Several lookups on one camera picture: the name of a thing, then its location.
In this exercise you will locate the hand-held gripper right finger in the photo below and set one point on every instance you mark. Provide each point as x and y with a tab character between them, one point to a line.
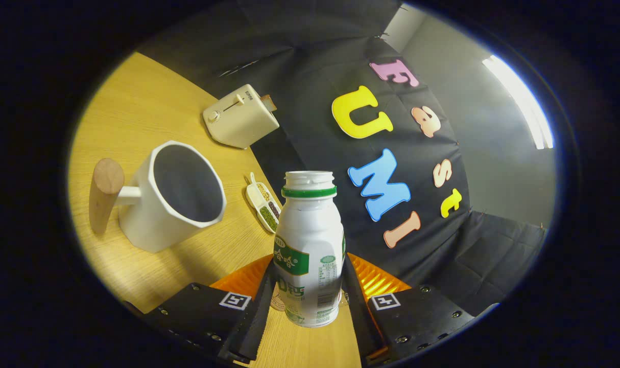
361	312

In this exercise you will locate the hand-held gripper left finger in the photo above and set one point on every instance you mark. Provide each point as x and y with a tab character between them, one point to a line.
259	317

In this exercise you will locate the white juice bottle green label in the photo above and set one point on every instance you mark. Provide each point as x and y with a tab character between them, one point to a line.
310	235

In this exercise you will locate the white sectioned dish with beans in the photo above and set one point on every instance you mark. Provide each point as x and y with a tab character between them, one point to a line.
263	204

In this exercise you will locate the cream toaster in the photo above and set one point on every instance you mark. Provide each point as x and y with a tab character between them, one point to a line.
238	122

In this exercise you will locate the toast slice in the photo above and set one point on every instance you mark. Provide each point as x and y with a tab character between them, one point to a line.
269	102

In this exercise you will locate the wooden table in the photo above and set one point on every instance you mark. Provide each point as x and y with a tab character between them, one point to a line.
141	102

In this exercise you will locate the black backdrop cloth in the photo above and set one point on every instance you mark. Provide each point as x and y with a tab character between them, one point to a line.
310	61

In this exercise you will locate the ceiling light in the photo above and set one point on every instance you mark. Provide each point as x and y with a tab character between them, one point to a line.
524	105

